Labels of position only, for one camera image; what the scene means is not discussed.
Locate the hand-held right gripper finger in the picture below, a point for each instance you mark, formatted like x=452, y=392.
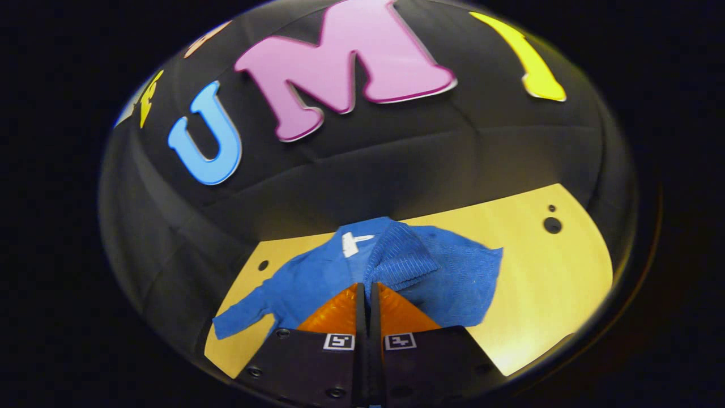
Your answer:
x=375, y=351
x=361, y=340

